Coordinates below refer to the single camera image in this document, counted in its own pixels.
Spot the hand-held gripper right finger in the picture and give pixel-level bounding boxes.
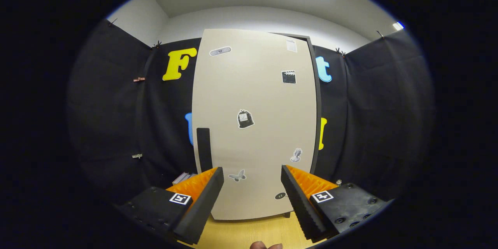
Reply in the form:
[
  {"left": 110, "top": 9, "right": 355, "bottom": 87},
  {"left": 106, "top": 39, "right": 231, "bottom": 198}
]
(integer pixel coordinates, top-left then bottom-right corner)
[{"left": 280, "top": 165, "right": 393, "bottom": 242}]

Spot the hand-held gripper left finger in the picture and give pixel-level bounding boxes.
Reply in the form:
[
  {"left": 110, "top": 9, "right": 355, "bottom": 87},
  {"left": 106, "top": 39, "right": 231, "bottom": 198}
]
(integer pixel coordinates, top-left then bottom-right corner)
[{"left": 116, "top": 167, "right": 225, "bottom": 245}]

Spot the dark grey shoe cabinet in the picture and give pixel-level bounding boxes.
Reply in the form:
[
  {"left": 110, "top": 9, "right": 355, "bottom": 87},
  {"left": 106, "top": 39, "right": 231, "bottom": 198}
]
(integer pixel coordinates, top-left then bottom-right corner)
[{"left": 272, "top": 32, "right": 323, "bottom": 219}]

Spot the black backdrop cloth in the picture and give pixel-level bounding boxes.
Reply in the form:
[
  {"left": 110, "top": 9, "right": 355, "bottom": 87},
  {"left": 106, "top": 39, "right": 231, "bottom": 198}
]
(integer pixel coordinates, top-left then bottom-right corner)
[{"left": 66, "top": 19, "right": 435, "bottom": 210}]

